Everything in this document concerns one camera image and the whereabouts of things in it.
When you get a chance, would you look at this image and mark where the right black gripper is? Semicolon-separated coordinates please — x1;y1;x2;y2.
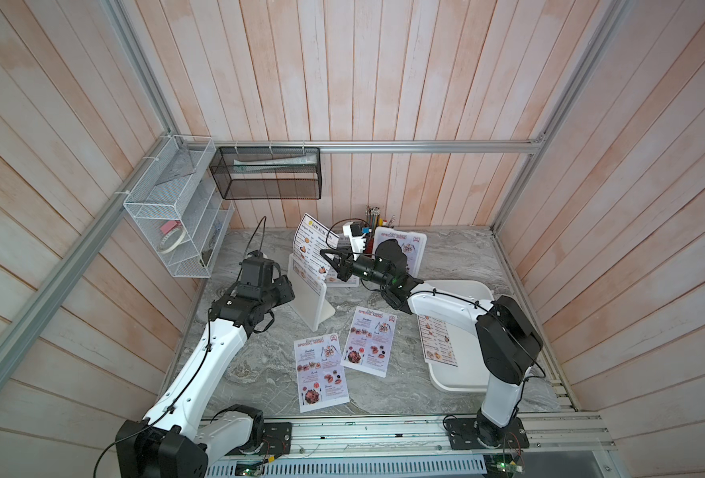
321;249;394;294

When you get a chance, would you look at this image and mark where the pink special menu sheet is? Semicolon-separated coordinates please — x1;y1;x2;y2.
294;334;350;413
343;307;398;378

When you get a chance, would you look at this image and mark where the dim sum menu sheet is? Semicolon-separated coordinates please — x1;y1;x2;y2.
418;316;457;366
293;213;339;282

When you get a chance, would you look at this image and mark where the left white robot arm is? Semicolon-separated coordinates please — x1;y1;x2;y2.
114;250;295;477

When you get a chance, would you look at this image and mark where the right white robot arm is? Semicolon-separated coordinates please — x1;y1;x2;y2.
320;239;543;448

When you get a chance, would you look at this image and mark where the red pen cup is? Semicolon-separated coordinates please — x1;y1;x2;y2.
364;206;396;232

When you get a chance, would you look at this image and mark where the white tape roll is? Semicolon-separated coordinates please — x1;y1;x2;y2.
157;225;187;255

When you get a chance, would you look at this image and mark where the pink eraser block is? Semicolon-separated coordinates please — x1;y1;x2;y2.
159;220;180;236

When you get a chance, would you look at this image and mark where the white plastic tray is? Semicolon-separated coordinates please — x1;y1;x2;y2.
415;280;494;394

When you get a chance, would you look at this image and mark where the black mesh wall basket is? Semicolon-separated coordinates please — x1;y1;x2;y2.
209;145;323;200

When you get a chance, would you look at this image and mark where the white wire wall shelf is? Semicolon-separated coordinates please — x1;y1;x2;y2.
123;135;233;279

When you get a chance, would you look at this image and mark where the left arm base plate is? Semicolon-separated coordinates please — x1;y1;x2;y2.
224;421;293;458

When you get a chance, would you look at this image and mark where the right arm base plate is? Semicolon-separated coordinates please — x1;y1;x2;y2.
442;414;530;450

